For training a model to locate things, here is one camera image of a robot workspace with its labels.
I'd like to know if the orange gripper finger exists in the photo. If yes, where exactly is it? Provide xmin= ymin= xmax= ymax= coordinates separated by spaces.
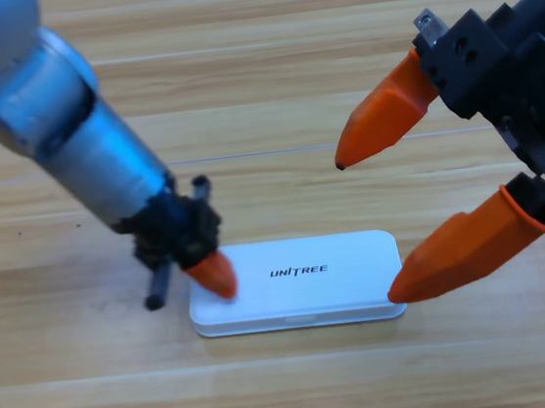
xmin=319 ymin=5 xmax=520 ymax=172
xmin=376 ymin=170 xmax=545 ymax=306

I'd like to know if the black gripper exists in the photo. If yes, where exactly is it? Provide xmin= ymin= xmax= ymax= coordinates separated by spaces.
xmin=112 ymin=172 xmax=241 ymax=315
xmin=475 ymin=0 xmax=545 ymax=233

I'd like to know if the white Unitree pencil case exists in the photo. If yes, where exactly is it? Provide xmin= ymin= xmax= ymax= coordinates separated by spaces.
xmin=181 ymin=226 xmax=409 ymax=342

